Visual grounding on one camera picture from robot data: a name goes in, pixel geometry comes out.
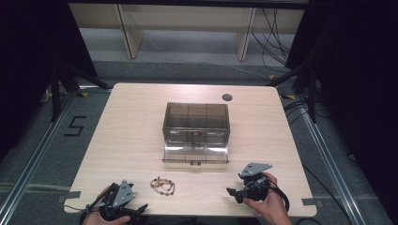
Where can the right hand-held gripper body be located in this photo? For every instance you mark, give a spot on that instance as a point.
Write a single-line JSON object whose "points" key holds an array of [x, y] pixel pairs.
{"points": [[255, 182]]}

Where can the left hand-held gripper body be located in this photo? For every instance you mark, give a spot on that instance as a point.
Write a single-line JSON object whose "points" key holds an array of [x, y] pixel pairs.
{"points": [[123, 194]]}

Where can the clear plastic drawer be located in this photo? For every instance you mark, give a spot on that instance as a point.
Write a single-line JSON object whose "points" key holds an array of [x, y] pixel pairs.
{"points": [[195, 153]]}

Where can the smoky transparent jewellery box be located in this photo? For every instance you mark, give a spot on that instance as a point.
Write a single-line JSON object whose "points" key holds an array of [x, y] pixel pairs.
{"points": [[196, 120]]}

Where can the person's right hand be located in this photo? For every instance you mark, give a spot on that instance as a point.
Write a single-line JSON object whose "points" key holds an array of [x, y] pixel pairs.
{"points": [[273, 206]]}

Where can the person's left hand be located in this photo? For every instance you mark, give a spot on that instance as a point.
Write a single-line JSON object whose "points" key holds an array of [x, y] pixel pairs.
{"points": [[95, 218]]}

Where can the grey tape strip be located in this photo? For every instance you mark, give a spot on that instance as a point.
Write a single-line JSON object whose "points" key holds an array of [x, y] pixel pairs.
{"points": [[312, 201]]}

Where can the black metal stand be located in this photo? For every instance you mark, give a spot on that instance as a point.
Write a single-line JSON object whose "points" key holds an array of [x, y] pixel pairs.
{"points": [[56, 93], [311, 93]]}

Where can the black curtain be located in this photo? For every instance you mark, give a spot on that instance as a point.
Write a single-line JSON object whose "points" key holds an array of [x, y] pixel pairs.
{"points": [[28, 62], [359, 78]]}

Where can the beige wooden shelf unit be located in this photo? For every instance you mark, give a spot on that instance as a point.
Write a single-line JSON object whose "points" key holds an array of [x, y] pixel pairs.
{"points": [[187, 18]]}

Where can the aluminium floor rail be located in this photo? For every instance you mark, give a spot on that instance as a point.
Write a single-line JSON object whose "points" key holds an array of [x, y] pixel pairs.
{"points": [[331, 168], [34, 159]]}

